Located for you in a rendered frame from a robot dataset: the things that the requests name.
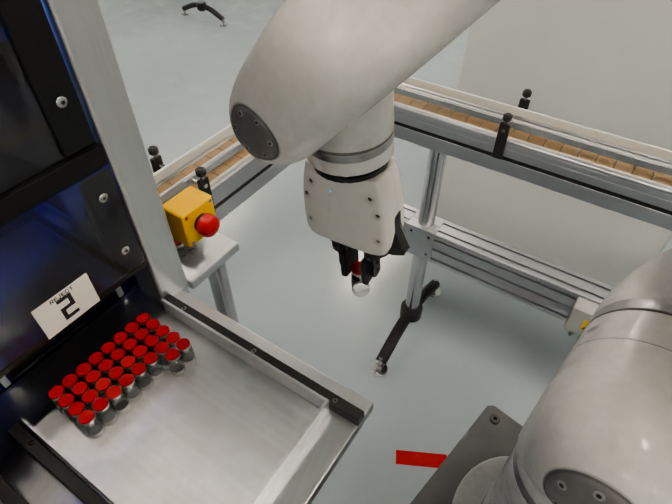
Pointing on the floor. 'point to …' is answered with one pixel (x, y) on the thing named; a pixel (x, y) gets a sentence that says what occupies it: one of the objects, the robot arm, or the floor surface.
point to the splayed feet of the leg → (402, 328)
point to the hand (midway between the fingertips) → (359, 261)
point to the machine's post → (117, 137)
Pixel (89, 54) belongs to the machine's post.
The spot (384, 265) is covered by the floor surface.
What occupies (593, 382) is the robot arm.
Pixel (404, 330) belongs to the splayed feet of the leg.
